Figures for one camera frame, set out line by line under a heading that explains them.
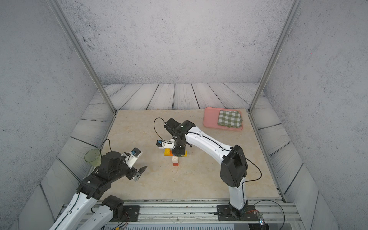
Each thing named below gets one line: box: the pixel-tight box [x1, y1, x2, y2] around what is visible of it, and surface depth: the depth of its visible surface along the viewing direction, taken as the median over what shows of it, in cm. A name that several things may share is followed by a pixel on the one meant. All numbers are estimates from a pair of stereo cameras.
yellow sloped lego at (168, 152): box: [164, 148, 173, 157], surface depth 81 cm
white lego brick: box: [172, 156, 179, 164], surface depth 87 cm
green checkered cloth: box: [217, 110, 243, 129], surface depth 116 cm
